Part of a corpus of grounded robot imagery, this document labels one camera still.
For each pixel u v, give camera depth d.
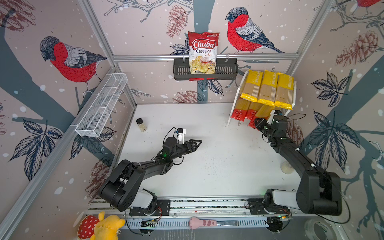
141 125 1.00
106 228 0.62
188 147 0.75
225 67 0.95
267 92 0.78
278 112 0.76
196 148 0.77
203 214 0.73
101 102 0.79
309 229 0.66
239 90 0.81
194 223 0.67
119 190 0.42
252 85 0.82
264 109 0.87
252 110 0.93
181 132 0.79
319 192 0.41
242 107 0.94
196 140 0.80
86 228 0.63
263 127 0.76
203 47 0.84
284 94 0.77
